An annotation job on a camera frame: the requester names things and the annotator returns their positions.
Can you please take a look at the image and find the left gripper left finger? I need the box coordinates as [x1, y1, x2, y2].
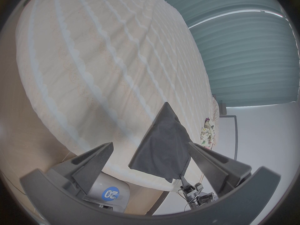
[47, 142, 114, 194]

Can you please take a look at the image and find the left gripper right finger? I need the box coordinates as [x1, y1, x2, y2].
[188, 142, 253, 194]

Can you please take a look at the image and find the black T-shirt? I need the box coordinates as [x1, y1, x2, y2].
[128, 102, 192, 183]

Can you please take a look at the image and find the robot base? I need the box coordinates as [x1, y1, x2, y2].
[81, 171, 131, 213]

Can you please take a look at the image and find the bed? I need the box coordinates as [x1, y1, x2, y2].
[15, 0, 239, 216]

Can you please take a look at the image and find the white printed pyjama garment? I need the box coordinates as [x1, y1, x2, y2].
[200, 117, 216, 148]

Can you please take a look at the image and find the pale pink pillow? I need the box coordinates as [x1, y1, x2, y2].
[212, 96, 221, 121]

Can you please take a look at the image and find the grey bedside table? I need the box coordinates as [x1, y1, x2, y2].
[218, 100, 228, 115]

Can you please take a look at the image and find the blue-green curtain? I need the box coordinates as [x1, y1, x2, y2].
[138, 0, 285, 29]
[189, 10, 300, 108]

